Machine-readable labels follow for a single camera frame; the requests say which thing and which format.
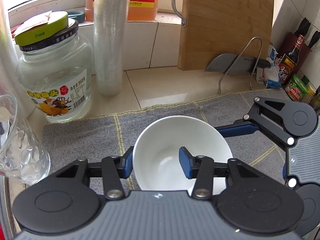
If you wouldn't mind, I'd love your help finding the clear glass mug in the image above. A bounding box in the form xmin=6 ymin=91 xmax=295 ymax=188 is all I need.
xmin=1 ymin=94 xmax=51 ymax=185

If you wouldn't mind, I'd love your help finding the green lid sauce jar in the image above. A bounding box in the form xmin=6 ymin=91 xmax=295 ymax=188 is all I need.
xmin=285 ymin=74 xmax=308 ymax=102

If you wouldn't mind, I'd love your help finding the grey checked cloth mat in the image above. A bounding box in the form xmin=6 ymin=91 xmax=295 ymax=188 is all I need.
xmin=42 ymin=89 xmax=289 ymax=193

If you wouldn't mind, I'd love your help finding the blue white salt bag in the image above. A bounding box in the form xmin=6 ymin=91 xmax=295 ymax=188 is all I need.
xmin=256 ymin=45 xmax=281 ymax=88

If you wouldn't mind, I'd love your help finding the glass jar green lid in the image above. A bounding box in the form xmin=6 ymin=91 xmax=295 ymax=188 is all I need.
xmin=14 ymin=11 xmax=94 ymax=122

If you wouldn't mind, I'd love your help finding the kitchen knife black handle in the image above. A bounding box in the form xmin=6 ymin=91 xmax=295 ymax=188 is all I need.
xmin=204 ymin=52 xmax=272 ymax=74

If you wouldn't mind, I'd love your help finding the dark red knife block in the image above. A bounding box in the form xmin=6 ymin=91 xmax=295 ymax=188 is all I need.
xmin=278 ymin=18 xmax=319 ymax=84

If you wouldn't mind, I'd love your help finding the dark vinegar bottle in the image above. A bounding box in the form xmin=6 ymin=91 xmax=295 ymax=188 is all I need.
xmin=278 ymin=33 xmax=306 ymax=85

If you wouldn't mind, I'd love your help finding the yellow lid spice jar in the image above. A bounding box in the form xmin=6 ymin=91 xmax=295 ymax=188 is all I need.
xmin=301 ymin=75 xmax=316 ymax=103

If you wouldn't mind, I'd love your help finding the white bowl with pink flowers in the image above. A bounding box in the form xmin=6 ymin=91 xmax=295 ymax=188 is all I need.
xmin=133 ymin=115 xmax=233 ymax=193

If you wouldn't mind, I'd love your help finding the metal wire stand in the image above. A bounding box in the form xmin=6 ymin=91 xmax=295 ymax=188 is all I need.
xmin=217 ymin=36 xmax=263 ymax=94

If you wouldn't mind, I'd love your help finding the bamboo cutting board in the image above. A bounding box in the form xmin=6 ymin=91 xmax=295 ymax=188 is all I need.
xmin=177 ymin=0 xmax=274 ymax=70

